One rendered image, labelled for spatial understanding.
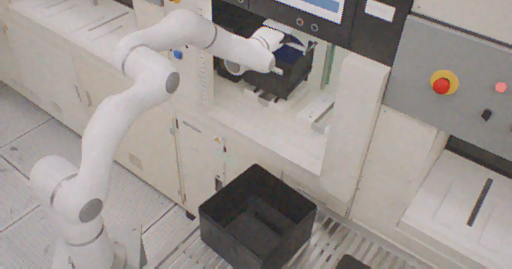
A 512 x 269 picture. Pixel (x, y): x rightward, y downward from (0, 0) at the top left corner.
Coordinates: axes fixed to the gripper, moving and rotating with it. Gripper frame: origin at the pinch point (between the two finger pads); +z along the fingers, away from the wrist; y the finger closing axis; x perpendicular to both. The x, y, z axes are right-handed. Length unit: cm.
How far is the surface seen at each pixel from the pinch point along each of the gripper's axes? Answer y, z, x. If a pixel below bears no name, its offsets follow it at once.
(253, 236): 29, -60, -43
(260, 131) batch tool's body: 7.5, -23.1, -33.0
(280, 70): 6.3, -9.1, -11.9
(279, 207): 31, -46, -40
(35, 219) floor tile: -102, -77, -120
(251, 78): -7.3, -8.4, -22.1
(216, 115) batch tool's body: -12.5, -25.8, -32.9
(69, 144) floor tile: -135, -27, -120
